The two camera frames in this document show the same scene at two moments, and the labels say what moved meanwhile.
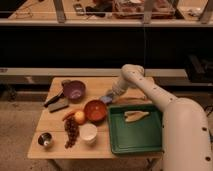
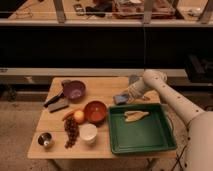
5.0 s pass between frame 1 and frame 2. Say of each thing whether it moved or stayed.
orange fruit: stayed
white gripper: moved
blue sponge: moved
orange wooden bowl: stayed
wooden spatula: stayed
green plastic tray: stayed
